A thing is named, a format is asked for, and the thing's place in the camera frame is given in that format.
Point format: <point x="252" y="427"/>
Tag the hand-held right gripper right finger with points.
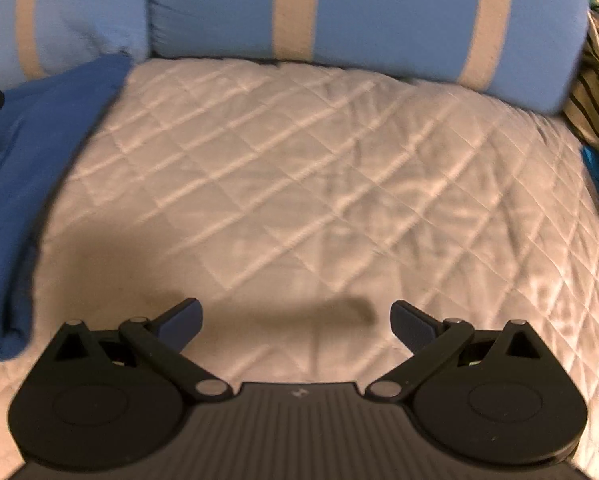
<point x="412" y="322"/>

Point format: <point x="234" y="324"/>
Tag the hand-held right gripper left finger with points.
<point x="179" y="322"/>

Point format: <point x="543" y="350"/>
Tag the blue and navy fleece jacket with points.
<point x="44" y="185"/>

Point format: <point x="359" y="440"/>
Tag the blue pillow with grey stripes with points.
<point x="389" y="10"/>
<point x="79" y="10"/>

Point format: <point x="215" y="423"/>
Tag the bright blue flat sheet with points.
<point x="594" y="175"/>

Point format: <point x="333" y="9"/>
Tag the striped woven bag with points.
<point x="597" y="105"/>

